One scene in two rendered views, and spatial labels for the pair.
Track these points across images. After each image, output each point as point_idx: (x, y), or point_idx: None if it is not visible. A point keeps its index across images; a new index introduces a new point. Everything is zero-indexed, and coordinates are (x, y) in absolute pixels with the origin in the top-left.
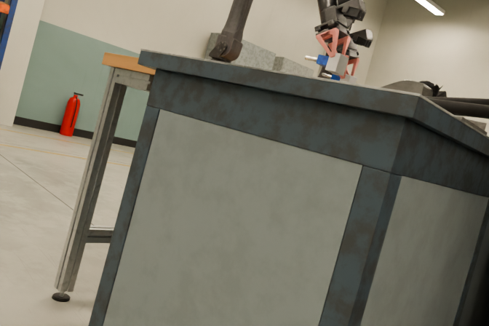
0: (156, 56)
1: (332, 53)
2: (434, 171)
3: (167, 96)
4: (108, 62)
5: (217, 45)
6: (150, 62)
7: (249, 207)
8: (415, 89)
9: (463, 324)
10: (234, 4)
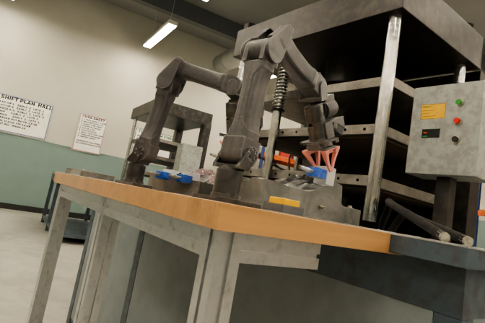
0: (483, 255)
1: (332, 169)
2: None
3: (478, 301)
4: (239, 226)
5: (248, 153)
6: (478, 265)
7: None
8: (338, 189)
9: None
10: (257, 95)
